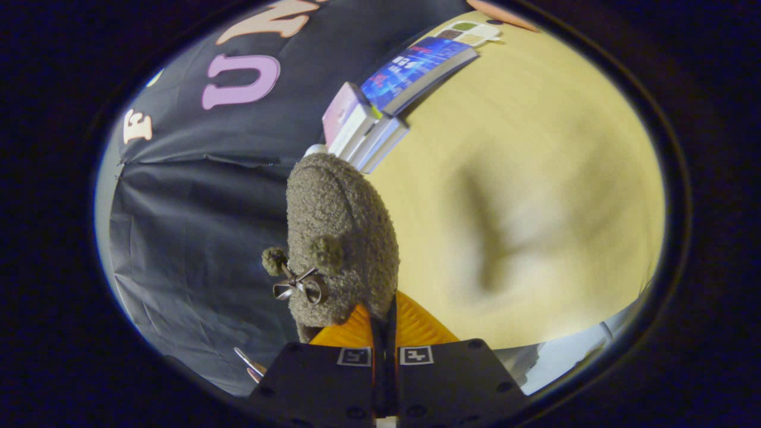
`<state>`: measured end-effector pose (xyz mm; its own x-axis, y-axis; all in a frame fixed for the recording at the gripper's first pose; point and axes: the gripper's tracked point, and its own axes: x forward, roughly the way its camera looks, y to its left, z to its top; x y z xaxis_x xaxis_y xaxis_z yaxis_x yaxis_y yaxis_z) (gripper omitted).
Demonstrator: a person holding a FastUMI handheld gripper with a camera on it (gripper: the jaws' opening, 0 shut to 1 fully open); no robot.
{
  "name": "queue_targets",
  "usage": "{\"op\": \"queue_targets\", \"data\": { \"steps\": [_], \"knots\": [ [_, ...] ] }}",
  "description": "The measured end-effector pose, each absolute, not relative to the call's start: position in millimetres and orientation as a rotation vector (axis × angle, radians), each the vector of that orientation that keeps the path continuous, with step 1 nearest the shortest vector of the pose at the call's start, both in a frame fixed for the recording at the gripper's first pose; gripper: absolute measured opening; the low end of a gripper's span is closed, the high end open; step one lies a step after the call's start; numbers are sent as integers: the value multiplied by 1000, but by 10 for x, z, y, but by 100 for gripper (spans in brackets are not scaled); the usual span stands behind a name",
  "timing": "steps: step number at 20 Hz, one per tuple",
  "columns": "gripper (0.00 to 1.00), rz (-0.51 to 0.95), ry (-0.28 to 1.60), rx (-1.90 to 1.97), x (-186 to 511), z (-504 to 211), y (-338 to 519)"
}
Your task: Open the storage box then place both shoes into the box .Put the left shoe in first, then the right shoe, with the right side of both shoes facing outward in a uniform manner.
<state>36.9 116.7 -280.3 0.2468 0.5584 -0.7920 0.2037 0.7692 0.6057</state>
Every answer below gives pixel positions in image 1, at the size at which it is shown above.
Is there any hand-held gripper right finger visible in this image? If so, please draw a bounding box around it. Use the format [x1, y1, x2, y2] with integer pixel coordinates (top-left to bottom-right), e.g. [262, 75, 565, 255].
[384, 291, 529, 428]

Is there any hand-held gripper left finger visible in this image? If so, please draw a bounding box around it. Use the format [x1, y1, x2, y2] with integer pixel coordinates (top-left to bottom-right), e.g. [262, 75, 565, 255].
[247, 304, 384, 428]

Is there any brown fuzzy slipper shoe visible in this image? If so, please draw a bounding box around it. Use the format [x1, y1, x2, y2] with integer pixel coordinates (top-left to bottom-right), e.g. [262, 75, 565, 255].
[262, 152, 400, 344]

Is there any black backdrop cloth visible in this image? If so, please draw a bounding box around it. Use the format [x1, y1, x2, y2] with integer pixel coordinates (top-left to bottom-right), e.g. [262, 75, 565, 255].
[94, 0, 476, 397]

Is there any white paperback book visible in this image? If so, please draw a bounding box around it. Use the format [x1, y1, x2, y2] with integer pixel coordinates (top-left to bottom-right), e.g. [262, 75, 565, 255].
[329, 105, 387, 162]
[351, 117, 411, 174]

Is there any blue cover book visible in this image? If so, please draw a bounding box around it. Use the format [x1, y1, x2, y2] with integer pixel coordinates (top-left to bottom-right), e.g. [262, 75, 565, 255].
[360, 36, 480, 117]

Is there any white colour swatch card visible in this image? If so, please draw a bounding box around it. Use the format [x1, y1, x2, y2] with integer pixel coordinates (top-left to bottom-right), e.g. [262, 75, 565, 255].
[436, 21, 504, 49]

